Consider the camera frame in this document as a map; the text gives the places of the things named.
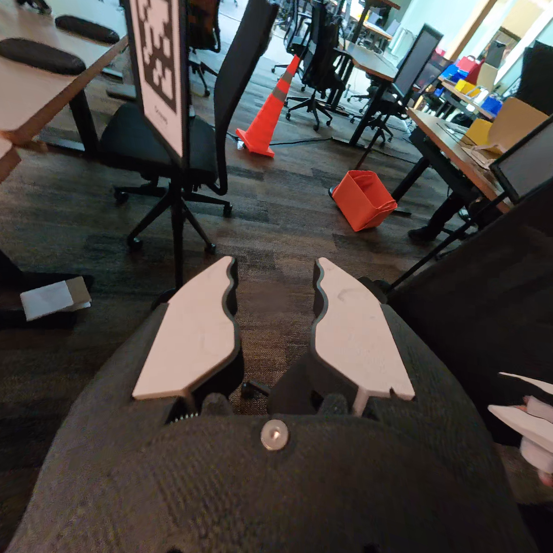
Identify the black monitor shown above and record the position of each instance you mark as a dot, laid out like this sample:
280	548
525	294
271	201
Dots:
527	164
414	65

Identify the orange traffic cone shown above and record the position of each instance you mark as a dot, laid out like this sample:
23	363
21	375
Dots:
268	116

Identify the folded white paper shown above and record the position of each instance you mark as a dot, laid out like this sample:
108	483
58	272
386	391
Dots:
47	300

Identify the brown desk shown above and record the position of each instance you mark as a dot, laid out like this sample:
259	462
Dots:
371	65
440	134

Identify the wooden desk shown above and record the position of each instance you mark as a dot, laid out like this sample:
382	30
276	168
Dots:
34	99

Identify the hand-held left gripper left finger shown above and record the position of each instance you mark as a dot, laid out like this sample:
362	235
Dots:
190	341

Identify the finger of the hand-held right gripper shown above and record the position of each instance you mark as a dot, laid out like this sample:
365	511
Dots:
535	384
531	425

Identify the blue plastic bin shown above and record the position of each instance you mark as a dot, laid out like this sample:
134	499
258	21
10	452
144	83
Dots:
449	73
492	105

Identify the orange fabric bin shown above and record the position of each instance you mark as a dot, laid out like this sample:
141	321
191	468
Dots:
358	203

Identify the yellow plastic bin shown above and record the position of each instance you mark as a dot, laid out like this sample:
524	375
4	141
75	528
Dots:
466	88
477	131

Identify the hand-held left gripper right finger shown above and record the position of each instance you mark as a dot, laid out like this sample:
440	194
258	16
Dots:
358	341

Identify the brown cardboard box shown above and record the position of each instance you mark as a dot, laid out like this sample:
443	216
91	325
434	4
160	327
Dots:
518	121

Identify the black oval pad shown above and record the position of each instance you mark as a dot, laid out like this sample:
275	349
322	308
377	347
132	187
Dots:
41	56
86	29

